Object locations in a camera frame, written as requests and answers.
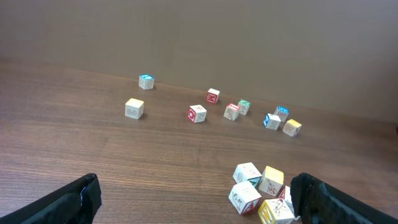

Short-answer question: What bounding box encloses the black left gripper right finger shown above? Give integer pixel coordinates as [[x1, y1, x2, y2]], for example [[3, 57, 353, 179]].
[[290, 172, 397, 224]]

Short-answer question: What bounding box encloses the green N block number 8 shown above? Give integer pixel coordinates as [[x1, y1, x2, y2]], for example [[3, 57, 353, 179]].
[[233, 162, 262, 187]]

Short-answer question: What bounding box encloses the blue-top block right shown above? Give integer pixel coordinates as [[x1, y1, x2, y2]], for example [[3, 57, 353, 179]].
[[274, 106, 289, 122]]

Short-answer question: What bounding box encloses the green V block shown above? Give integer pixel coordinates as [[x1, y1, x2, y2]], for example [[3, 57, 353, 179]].
[[275, 185, 300, 221]]

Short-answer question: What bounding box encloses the blue Z block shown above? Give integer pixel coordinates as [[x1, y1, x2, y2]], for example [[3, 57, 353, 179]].
[[263, 113, 281, 130]]

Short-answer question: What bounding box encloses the yellow-top block number 3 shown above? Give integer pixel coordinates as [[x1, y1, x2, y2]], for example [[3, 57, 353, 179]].
[[125, 98, 144, 119]]

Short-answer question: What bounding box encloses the yellow-top block right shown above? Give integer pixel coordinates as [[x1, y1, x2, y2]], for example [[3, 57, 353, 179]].
[[282, 119, 302, 137]]

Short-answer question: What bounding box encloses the red I block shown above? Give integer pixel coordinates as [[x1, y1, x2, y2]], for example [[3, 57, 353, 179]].
[[224, 103, 241, 121]]

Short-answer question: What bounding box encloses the blue-top block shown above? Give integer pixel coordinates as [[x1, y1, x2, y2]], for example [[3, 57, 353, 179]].
[[139, 74, 154, 90], [274, 106, 289, 122]]

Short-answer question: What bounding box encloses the yellow W block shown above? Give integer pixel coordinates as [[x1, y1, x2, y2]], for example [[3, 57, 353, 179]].
[[258, 198, 295, 224]]

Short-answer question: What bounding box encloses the red A block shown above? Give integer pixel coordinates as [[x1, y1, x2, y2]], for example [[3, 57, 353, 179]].
[[228, 180, 261, 215]]

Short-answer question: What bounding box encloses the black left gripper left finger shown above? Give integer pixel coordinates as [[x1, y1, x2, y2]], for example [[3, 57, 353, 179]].
[[1, 173, 102, 224]]

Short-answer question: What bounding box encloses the red shell block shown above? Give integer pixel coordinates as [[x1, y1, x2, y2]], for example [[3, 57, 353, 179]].
[[188, 105, 207, 123]]

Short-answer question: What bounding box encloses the yellow S block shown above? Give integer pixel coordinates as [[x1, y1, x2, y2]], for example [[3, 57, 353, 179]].
[[258, 166, 284, 197]]

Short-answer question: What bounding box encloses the red M block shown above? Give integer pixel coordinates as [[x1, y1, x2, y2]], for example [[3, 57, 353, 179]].
[[206, 88, 220, 104]]

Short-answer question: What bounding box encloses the blue-top block far left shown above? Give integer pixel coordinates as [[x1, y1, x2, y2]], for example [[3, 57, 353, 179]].
[[139, 74, 154, 90]]

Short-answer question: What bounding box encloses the green N top block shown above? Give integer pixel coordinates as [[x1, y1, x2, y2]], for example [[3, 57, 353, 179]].
[[238, 99, 251, 115]]

